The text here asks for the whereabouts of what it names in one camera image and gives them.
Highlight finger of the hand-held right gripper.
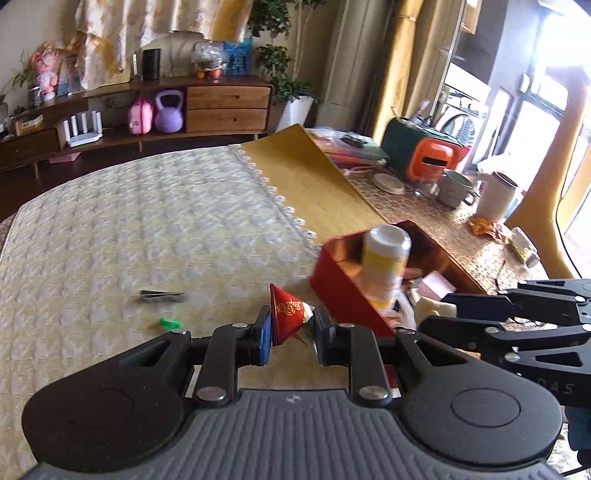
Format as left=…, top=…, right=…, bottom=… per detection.
left=441, top=278, right=591, bottom=326
left=418, top=316, right=591, bottom=408

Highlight red snack packet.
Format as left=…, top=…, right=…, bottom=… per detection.
left=269, top=283, right=319, bottom=348

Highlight tall potted plant white pot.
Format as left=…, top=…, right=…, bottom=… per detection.
left=247, top=0, right=324, bottom=132

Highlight orange snack wrapper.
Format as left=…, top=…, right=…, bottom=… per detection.
left=468, top=217, right=509, bottom=238

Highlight cream quilted tablecloth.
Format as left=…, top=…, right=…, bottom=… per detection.
left=0, top=144, right=402, bottom=480

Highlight wooden TV cabinet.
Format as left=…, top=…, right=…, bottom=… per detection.
left=0, top=74, right=275, bottom=171

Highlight white tumbler cup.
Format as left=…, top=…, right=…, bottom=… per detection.
left=475, top=172, right=520, bottom=223

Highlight white flat box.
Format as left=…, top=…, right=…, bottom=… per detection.
left=14, top=114, right=44, bottom=136

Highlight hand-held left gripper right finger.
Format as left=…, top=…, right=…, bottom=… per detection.
left=314, top=308, right=468, bottom=408

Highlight washing machine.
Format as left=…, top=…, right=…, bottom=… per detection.
left=434, top=83, right=490, bottom=148

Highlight blue gift bag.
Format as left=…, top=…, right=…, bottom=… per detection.
left=223, top=39, right=254, bottom=76

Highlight red tin box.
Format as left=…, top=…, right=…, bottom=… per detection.
left=308, top=219, right=490, bottom=337

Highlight white bottle yellow label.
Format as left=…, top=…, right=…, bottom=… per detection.
left=360, top=224, right=413, bottom=315

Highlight beige round lid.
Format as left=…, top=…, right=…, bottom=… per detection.
left=373, top=173, right=406, bottom=195

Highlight white sunglasses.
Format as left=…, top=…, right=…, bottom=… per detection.
left=383, top=295, right=419, bottom=330

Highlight pink doll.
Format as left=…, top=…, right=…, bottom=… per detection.
left=31, top=41, right=61, bottom=101

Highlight brown patterned table mat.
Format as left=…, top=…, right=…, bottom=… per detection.
left=344, top=166, right=591, bottom=333

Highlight clear bag of fruit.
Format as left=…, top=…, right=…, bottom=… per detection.
left=191, top=41, right=227, bottom=79

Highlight pink toy case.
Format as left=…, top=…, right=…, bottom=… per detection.
left=127, top=97, right=154, bottom=136

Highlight yellow curtain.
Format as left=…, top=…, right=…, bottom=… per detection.
left=369, top=0, right=467, bottom=144

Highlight purple kettlebell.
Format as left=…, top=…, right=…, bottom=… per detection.
left=154, top=89, right=184, bottom=133

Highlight pink block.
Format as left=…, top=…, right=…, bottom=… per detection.
left=418, top=271, right=458, bottom=301

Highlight grey green mug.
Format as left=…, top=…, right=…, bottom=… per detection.
left=436, top=170, right=476, bottom=208

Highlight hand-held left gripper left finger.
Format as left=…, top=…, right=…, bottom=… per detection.
left=117, top=305, right=273, bottom=408

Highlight small potted plant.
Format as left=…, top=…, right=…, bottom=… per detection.
left=0, top=51, right=42, bottom=109

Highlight white router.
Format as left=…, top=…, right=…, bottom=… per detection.
left=62, top=111, right=103, bottom=147

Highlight pile of plastic folders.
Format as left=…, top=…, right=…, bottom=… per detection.
left=307, top=128, right=391, bottom=169

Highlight black speaker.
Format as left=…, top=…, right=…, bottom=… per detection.
left=141, top=47, right=161, bottom=81

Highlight floral hanging cloth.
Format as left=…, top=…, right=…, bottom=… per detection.
left=74, top=0, right=252, bottom=90

